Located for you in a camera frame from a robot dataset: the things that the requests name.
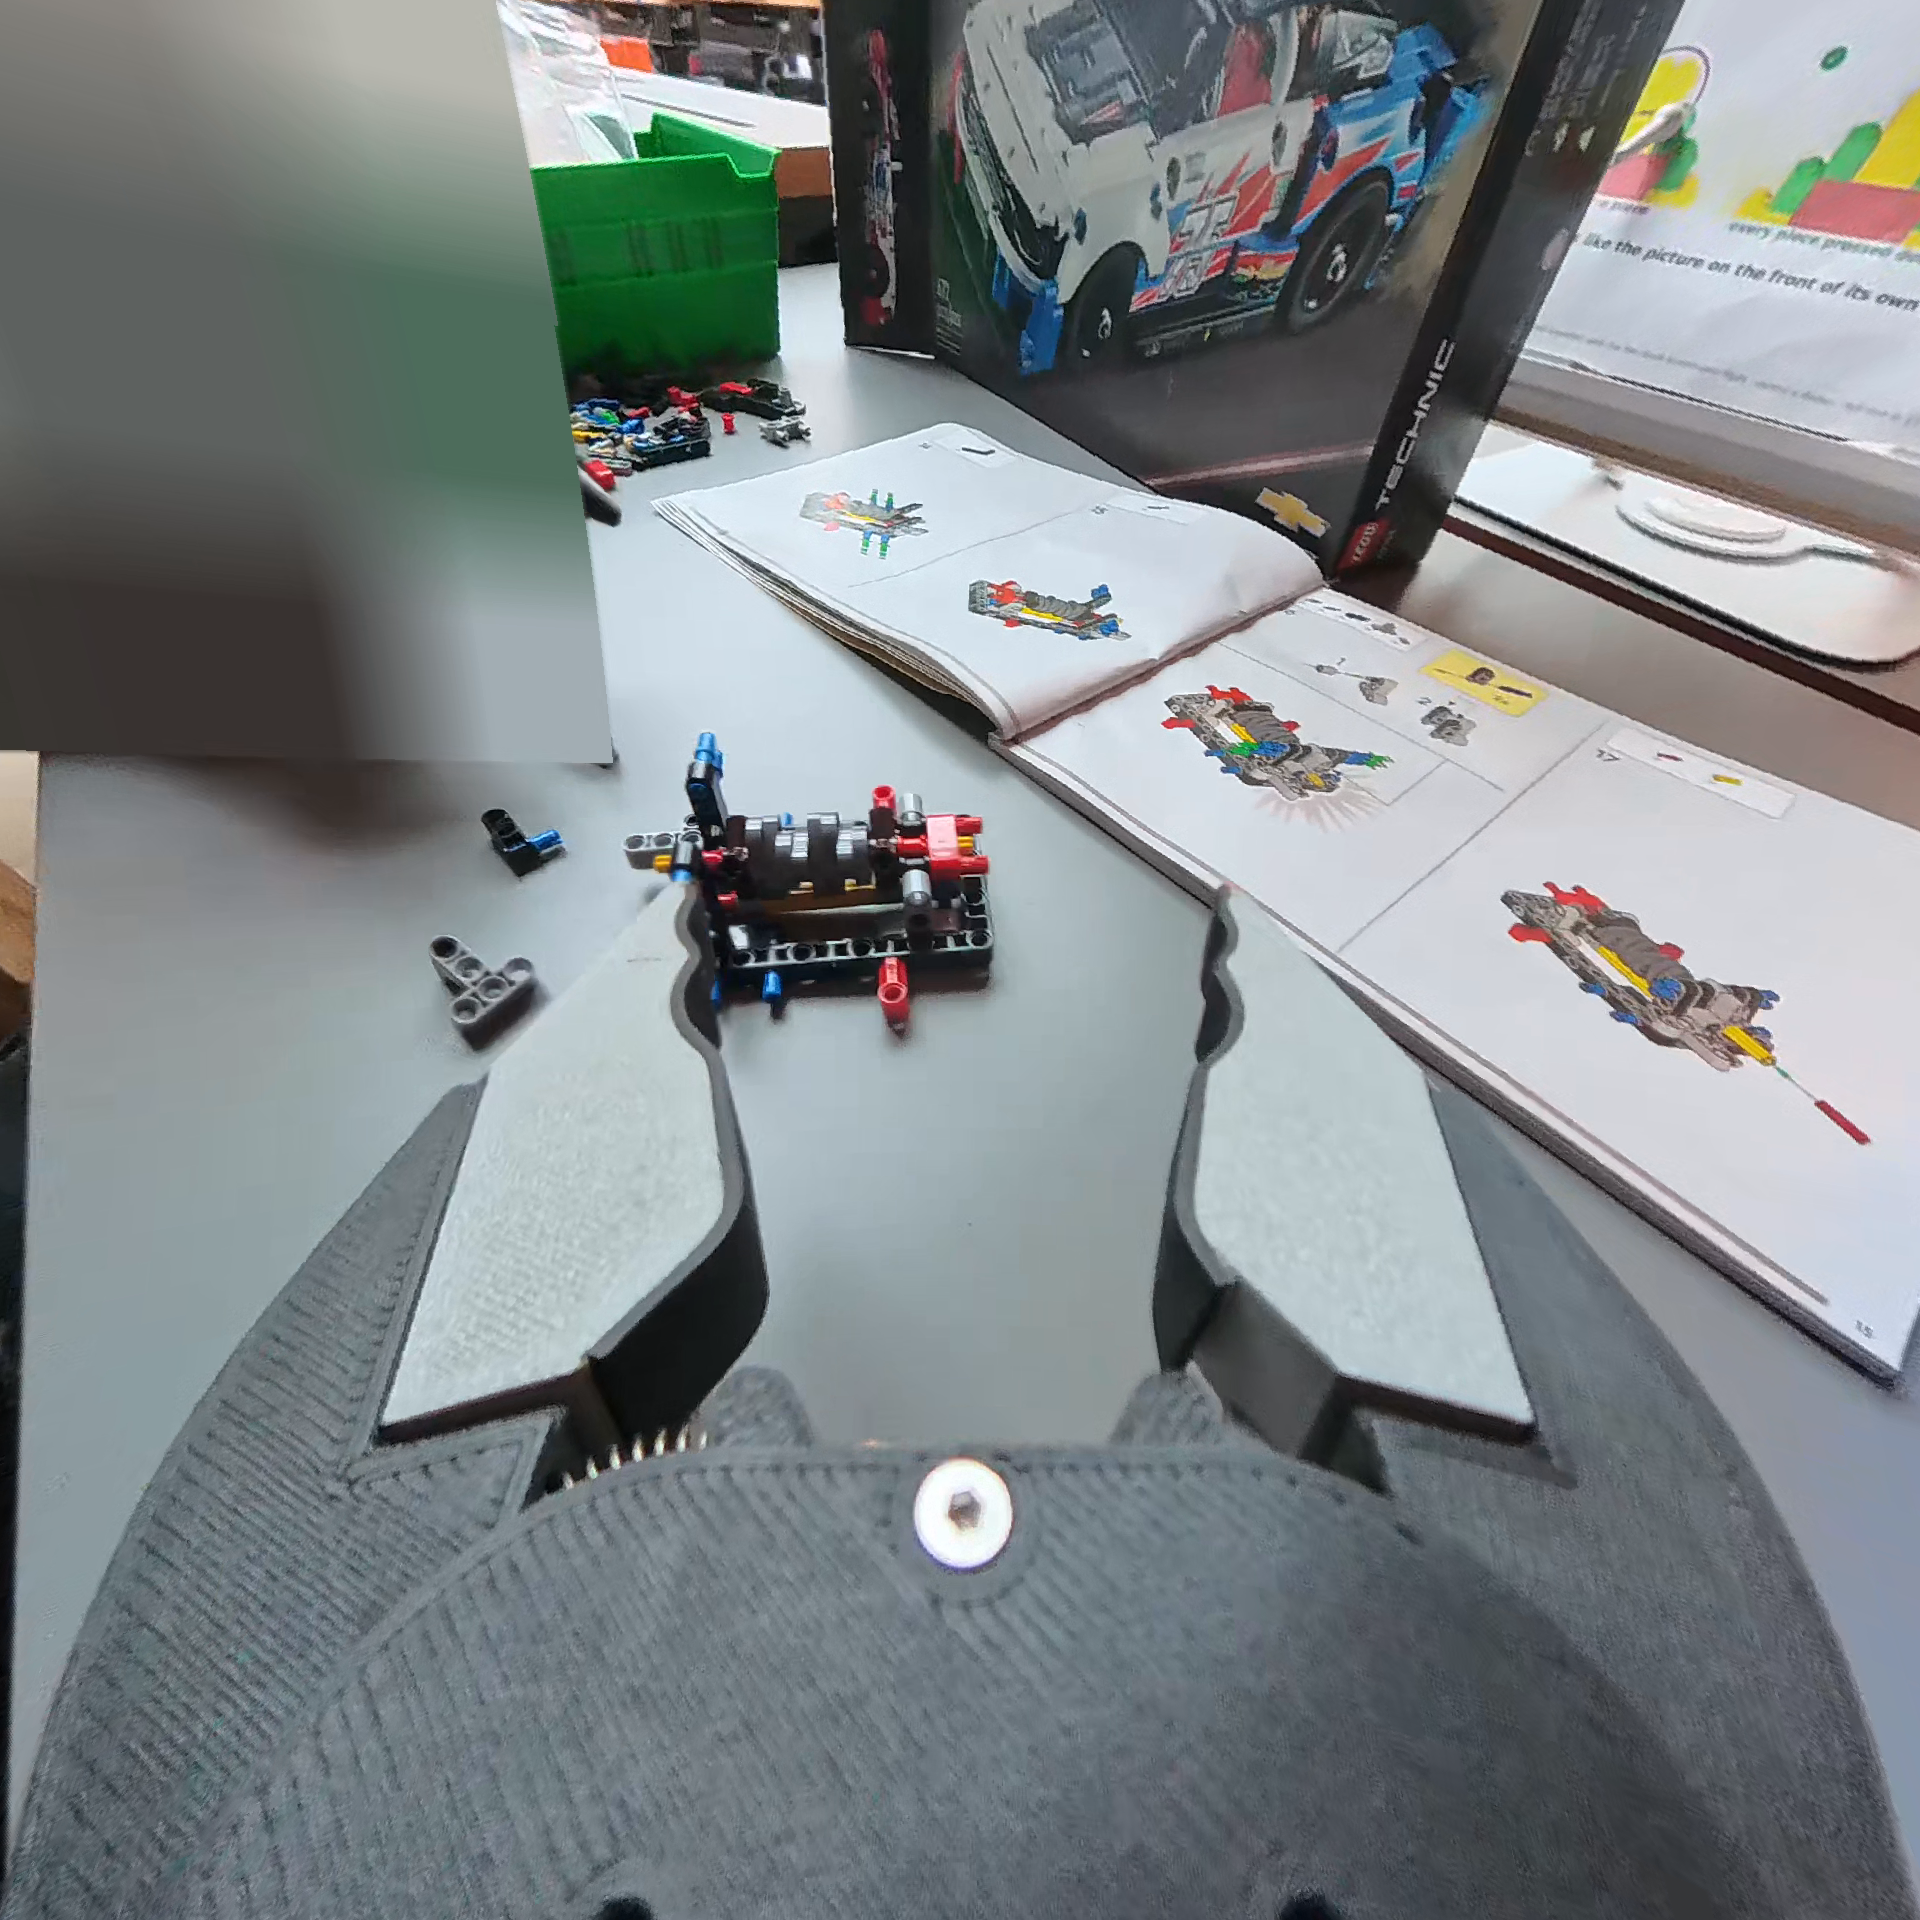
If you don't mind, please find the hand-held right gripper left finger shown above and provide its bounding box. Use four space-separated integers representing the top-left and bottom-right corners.
380 884 772 1469

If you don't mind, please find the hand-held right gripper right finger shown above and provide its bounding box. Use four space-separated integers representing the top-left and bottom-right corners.
1151 884 1539 1469

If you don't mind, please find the grey T-shaped lego connector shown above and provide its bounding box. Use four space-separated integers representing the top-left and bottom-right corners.
428 932 539 1052

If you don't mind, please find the lego chassis assembly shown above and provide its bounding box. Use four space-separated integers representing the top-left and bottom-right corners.
621 731 1002 1038

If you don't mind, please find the lego instruction booklet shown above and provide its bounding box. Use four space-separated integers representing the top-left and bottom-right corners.
652 422 1920 1382

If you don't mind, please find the pile of loose lego parts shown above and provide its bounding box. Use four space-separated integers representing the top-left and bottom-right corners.
567 374 814 529

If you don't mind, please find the lego set box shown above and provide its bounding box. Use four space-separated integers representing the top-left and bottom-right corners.
823 0 1692 578

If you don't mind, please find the green plastic bin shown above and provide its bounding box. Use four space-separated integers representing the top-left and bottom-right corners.
532 113 784 380

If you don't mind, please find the clear plastic bag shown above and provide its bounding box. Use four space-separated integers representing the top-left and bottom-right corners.
499 0 636 164

